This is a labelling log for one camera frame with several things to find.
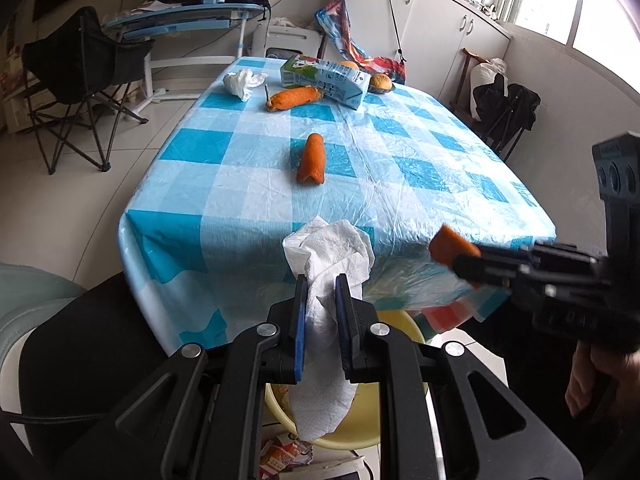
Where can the yellow plastic trash bin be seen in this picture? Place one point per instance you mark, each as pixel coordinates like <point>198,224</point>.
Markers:
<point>361,426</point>

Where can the long orange peel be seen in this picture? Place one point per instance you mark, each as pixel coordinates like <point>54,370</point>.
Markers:
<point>294,97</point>

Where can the milk carton box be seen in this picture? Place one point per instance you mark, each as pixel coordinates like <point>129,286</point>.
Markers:
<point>341,83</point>

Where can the black folding camp chair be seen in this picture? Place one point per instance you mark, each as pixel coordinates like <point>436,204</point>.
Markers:
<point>74,67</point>

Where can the person's right hand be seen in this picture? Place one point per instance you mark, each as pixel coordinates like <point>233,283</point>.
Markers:
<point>597,375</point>

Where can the round brown bun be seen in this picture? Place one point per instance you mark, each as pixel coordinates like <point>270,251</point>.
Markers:
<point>381,83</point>

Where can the yellow mango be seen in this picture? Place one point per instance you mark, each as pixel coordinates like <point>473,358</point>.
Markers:
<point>351,65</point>

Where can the person's black trouser leg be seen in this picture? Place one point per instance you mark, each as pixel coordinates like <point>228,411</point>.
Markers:
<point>102,399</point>

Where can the black clothes on chair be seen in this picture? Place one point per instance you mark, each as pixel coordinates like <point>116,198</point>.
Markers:
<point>504,112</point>

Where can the red snack bag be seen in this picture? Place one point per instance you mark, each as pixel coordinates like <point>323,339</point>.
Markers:
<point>283,453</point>

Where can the white plastic stool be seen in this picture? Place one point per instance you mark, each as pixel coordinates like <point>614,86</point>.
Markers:
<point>281,41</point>

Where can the small white tissue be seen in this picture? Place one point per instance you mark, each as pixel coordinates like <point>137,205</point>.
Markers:
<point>242,83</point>

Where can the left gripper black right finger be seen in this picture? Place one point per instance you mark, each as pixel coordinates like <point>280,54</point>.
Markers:
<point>345,324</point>

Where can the white paper towel sheet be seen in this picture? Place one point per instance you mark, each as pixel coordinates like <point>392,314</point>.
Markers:
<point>321,251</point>

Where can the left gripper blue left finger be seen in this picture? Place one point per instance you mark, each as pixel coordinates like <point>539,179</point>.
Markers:
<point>299,324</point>

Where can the white storage cabinet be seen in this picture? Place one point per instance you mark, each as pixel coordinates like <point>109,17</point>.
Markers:
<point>431,35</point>

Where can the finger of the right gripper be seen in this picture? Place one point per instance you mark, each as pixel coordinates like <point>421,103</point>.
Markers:
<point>509,268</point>

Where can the blue checkered tablecloth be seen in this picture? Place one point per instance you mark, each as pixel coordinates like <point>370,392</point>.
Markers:
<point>201,238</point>

